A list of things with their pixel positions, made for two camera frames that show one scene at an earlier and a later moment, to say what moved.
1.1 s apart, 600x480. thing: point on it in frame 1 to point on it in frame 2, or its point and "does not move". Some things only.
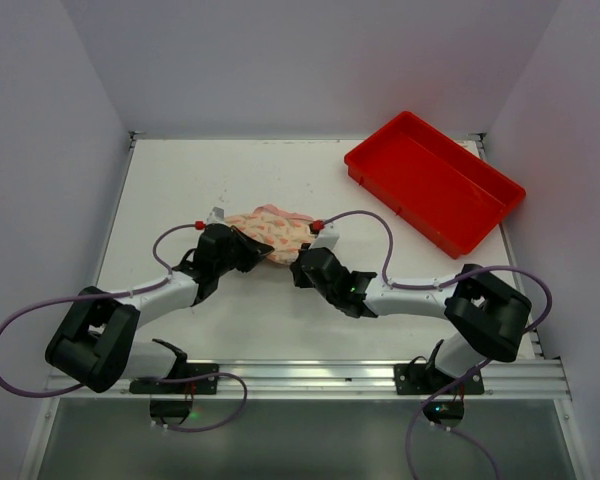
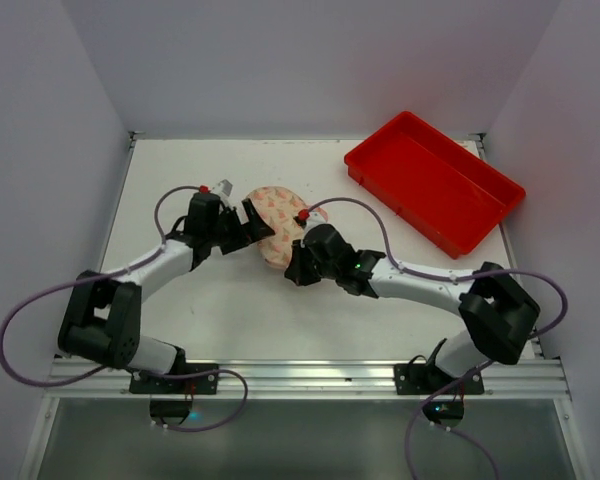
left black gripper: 237,247 to 241,228
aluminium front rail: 346,380 does not move
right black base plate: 422,379 does not move
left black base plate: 188,379 does not move
